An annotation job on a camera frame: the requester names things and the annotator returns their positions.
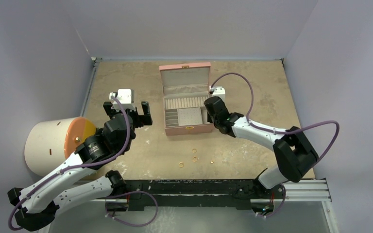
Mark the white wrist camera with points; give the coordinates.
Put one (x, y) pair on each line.
(217, 91)
(123, 99)

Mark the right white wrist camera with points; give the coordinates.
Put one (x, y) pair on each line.
(217, 91)

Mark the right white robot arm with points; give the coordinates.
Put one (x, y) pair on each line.
(294, 154)

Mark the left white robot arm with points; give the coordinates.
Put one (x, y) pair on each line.
(37, 206)

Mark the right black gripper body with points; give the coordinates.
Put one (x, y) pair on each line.
(212, 107)

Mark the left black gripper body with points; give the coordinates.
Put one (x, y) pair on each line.
(138, 121)

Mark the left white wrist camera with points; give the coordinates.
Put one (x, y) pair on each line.
(123, 99)

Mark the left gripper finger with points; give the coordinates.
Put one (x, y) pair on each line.
(108, 108)
(146, 118)

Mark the white cylinder orange lid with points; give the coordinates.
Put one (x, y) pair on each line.
(50, 143)

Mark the aluminium rail frame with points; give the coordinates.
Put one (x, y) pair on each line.
(308, 190)

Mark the pink jewelry box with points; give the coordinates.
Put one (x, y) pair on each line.
(185, 88)

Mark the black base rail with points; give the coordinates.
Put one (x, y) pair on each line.
(241, 194)

